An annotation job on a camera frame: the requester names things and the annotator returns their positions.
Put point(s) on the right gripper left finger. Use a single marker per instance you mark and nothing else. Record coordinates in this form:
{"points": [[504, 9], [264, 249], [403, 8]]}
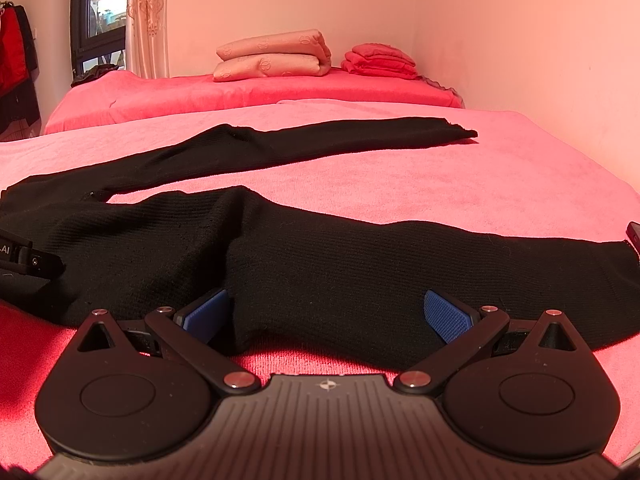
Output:
{"points": [[132, 390]]}

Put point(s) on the folded red blanket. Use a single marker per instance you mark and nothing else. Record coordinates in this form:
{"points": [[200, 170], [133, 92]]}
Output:
{"points": [[379, 60]]}

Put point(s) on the hanging red and black clothes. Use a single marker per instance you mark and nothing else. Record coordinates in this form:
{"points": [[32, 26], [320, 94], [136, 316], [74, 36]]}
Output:
{"points": [[18, 62]]}

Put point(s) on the dark clothes by window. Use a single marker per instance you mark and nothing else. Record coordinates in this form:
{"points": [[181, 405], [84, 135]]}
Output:
{"points": [[95, 73]]}

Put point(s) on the folded pink quilt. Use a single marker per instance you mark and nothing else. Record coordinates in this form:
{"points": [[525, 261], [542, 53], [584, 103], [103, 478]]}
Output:
{"points": [[302, 53]]}

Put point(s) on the dark framed window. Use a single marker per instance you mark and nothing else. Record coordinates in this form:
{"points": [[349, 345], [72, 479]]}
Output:
{"points": [[97, 33]]}

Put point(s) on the red far bed cover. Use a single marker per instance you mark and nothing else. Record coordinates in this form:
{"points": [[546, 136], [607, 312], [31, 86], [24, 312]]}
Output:
{"points": [[121, 96]]}

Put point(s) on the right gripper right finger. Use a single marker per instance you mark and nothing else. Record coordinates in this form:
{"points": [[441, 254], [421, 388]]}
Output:
{"points": [[528, 390]]}

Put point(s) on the patterned beige curtain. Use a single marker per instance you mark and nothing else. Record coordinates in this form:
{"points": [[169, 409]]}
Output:
{"points": [[146, 38]]}

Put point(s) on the black knit pants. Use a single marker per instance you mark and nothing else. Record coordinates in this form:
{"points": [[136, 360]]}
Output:
{"points": [[129, 247]]}

